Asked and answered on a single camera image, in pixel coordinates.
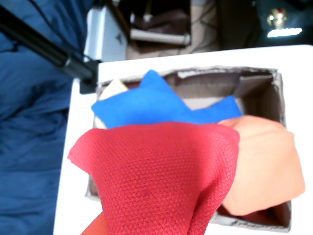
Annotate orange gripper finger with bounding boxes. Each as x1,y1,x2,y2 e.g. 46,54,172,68
80,210,107,235

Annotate red bean bag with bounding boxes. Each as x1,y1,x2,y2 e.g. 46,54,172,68
67,121,241,235

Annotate blue bean bag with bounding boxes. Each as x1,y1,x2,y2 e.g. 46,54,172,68
185,95,243,126
90,70,194,130

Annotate yellow bean bag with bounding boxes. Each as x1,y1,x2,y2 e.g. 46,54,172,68
94,78,130,130

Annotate tall orange bean bag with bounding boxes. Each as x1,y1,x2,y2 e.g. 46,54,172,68
217,115,306,216

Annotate white box unit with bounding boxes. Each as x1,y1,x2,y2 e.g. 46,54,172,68
85,6,128,62

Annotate cardboard box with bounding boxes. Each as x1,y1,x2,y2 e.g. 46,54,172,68
84,65,293,233

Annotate black table clamp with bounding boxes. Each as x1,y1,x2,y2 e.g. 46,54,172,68
0,4,101,95

